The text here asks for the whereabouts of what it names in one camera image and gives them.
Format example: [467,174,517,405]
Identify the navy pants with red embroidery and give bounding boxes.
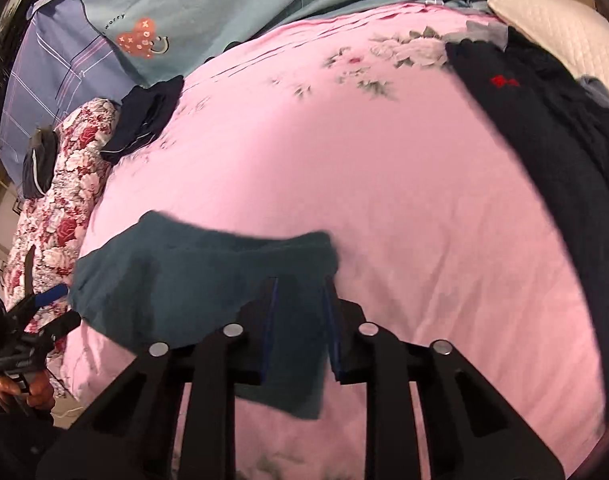
[444,37,609,411]

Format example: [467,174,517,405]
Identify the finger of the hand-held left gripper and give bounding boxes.
[18,310,84,357]
[9,245,71,322]

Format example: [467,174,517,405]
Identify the white quilted pillow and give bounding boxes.
[487,0,609,111]

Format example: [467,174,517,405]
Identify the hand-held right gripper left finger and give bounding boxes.
[49,276,278,480]

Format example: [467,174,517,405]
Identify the folded navy pants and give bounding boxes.
[99,75,185,164]

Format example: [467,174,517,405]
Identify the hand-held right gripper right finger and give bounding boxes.
[323,276,568,480]

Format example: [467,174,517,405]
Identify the person's left hand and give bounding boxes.
[0,369,56,413]

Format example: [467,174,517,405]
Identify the blue plaid pillow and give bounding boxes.
[0,0,151,188]

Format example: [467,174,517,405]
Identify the pink floral bed sheet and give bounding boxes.
[49,1,609,480]

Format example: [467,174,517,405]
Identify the dark green pants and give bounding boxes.
[69,210,341,421]

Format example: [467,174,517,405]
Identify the red floral quilt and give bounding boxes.
[0,98,121,396]

